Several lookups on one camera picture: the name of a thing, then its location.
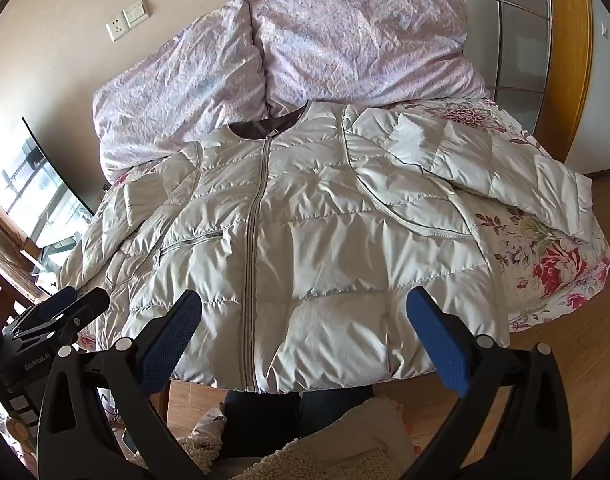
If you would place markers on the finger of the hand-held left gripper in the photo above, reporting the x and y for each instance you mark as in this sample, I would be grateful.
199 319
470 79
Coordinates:
92 306
55 305

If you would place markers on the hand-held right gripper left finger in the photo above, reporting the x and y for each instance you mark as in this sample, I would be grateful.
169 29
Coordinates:
170 342

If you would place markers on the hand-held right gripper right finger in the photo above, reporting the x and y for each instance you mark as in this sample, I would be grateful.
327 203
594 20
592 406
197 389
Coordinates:
435 345

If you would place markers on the white puffer jacket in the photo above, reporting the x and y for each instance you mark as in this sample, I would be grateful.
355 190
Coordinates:
310 260

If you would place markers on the person's dark jeans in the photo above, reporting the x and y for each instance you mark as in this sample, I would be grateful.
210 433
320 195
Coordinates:
265 410

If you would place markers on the flat screen television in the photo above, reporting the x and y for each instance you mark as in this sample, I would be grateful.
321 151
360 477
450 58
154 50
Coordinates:
40 185

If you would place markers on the floral bedsheet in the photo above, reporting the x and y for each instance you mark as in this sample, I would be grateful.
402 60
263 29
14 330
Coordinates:
550 260

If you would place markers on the person's cream fleece top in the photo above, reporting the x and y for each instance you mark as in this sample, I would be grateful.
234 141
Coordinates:
335 460

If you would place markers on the lilac patterned pillow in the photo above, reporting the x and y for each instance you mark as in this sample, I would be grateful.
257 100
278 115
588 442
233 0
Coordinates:
365 45
185 95

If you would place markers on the wood framed glass door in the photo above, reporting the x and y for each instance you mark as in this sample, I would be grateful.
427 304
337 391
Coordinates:
515 25

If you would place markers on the white wall switch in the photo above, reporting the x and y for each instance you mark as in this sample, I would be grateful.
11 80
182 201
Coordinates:
136 11

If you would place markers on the small white wall socket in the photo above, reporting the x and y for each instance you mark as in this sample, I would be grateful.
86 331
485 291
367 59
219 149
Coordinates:
605 30

